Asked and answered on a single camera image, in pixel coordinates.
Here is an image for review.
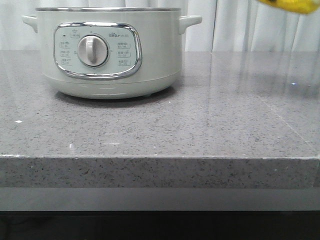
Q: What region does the pale green electric pot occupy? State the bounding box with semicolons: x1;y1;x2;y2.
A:
22;7;202;100

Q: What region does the yellow corn cob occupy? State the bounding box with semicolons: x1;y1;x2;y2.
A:
259;0;320;15

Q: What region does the white pleated curtain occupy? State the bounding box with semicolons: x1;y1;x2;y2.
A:
0;0;320;53

